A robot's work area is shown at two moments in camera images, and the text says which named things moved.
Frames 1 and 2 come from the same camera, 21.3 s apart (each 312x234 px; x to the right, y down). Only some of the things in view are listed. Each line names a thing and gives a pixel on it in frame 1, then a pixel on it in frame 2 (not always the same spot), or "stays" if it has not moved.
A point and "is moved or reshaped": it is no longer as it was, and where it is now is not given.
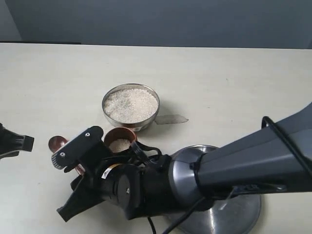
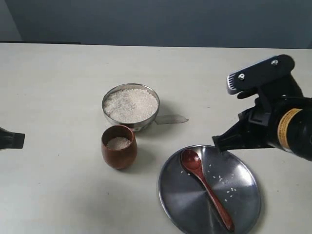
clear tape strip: [170, 119] stays
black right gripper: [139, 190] to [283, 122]
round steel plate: [236, 213] stays
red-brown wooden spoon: [55, 142] is moved or reshaped
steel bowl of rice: [132, 105] stays
